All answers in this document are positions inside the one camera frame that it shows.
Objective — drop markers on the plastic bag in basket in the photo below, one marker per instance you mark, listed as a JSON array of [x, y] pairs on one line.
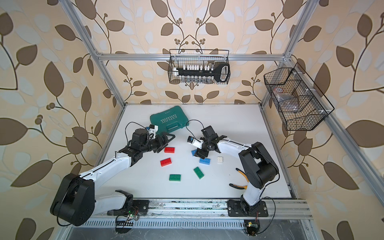
[[287, 102]]

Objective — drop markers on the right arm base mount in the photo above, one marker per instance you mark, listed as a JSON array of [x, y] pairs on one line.
[[240, 208]]

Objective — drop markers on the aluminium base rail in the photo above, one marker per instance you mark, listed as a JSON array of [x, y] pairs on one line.
[[278, 209]]

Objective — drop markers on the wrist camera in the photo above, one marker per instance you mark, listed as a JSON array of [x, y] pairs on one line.
[[152, 129], [195, 142]]

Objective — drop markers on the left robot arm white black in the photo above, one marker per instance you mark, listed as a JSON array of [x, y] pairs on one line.
[[76, 199]]

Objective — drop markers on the side wire basket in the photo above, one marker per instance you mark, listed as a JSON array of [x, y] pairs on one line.
[[300, 102]]

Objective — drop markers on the green plastic tool case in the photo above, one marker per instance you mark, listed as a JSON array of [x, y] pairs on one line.
[[169, 120]]

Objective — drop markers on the small white lego brick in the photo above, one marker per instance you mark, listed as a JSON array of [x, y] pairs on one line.
[[220, 160]]

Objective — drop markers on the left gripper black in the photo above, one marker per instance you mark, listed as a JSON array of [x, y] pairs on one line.
[[166, 141]]

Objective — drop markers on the rear wire basket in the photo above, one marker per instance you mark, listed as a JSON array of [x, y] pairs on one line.
[[197, 57]]

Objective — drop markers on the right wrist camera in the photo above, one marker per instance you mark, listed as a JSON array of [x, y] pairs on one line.
[[195, 142]]

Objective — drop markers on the socket bit set holder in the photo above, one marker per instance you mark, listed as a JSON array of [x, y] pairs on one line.
[[209, 74]]

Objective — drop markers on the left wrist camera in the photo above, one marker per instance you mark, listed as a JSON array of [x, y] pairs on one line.
[[152, 129]]

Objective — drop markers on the green lego brick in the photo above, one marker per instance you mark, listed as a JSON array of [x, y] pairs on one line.
[[199, 173], [174, 178]]

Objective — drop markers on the red lego brick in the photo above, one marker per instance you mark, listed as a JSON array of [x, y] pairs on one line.
[[169, 150], [166, 162]]

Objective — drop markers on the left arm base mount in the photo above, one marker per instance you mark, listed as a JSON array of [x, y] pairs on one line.
[[131, 207]]

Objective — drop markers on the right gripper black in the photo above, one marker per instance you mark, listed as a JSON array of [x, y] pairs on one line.
[[201, 153]]

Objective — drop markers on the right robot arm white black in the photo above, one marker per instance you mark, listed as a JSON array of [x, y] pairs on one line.
[[259, 169]]

